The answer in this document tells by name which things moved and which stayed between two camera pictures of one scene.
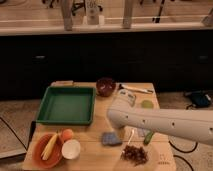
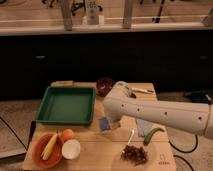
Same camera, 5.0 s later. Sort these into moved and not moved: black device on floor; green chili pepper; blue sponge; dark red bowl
Moved: blue sponge
Not moved: black device on floor; dark red bowl; green chili pepper
